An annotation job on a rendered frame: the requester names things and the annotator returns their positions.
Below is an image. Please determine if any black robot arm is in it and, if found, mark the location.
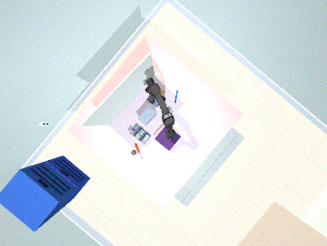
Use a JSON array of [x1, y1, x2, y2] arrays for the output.
[[146, 78, 176, 140]]

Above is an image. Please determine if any light grey flat panel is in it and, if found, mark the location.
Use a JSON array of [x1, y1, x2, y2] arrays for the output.
[[80, 52, 155, 127]]

